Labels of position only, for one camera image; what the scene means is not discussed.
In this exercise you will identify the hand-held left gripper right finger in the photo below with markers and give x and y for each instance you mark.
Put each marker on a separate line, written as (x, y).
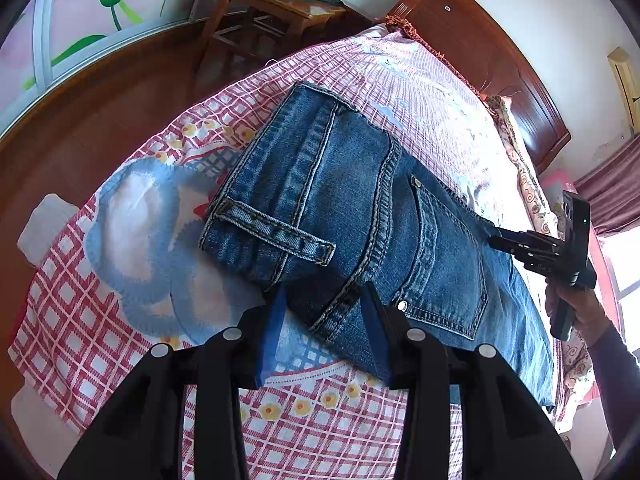
(375, 332)

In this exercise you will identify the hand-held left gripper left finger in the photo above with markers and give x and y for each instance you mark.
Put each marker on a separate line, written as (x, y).
(270, 332)

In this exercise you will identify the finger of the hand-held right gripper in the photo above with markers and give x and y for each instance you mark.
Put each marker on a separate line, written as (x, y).
(525, 237)
(515, 252)

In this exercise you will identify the blue denim pants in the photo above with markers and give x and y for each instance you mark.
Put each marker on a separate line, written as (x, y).
(325, 175)

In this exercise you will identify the person's right forearm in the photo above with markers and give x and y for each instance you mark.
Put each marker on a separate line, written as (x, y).
(617, 385)

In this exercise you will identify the person's right hand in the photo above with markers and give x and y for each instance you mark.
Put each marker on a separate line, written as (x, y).
(590, 310)

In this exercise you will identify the window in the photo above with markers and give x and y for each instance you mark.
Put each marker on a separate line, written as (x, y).
(625, 280)

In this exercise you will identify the maroon curtain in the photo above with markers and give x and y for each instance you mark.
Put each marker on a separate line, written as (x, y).
(612, 185)

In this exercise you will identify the floral quilt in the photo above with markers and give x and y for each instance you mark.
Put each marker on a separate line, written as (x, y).
(525, 170)

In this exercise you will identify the red checkered bed sheet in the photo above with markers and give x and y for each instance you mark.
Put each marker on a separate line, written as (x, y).
(150, 350)

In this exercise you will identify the beige air conditioner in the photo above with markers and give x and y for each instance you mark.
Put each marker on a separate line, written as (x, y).
(625, 85)

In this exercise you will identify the wooden bed headboard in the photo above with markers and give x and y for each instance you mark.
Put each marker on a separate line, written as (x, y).
(480, 45)

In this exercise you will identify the wooden chair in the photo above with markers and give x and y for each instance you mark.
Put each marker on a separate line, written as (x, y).
(260, 15)

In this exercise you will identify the floral sliding wardrobe door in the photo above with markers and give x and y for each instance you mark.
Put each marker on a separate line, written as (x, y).
(100, 15)

